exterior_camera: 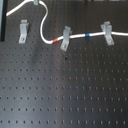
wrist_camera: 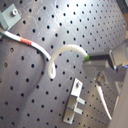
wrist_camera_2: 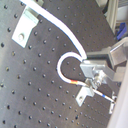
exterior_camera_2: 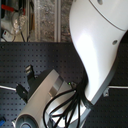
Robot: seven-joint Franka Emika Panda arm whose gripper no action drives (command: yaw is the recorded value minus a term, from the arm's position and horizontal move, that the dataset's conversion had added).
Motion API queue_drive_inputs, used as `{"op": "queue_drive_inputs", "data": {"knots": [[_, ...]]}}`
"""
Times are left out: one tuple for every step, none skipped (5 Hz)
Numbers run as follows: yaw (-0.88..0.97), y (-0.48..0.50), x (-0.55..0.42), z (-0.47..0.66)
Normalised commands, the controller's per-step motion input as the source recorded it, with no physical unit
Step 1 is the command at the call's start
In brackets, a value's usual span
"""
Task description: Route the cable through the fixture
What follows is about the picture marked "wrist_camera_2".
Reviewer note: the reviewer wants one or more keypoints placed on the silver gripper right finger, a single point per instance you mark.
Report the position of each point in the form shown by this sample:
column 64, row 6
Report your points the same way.
column 104, row 54

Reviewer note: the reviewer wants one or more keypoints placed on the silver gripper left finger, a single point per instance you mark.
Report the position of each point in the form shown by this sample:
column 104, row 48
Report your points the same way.
column 97, row 71

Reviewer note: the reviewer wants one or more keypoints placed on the blue object at edge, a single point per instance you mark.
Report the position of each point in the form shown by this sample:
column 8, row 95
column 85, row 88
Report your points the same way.
column 122, row 30

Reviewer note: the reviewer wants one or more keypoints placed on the black perforated breadboard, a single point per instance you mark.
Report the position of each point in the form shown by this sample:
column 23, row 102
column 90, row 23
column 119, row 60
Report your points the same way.
column 31, row 93

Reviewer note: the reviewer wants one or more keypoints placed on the aluminium frame rail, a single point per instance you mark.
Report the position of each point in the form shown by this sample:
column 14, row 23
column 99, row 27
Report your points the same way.
column 117, row 11

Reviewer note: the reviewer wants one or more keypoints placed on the metal cable clip bracket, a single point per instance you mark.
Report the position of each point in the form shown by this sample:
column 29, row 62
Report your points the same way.
column 26, row 23

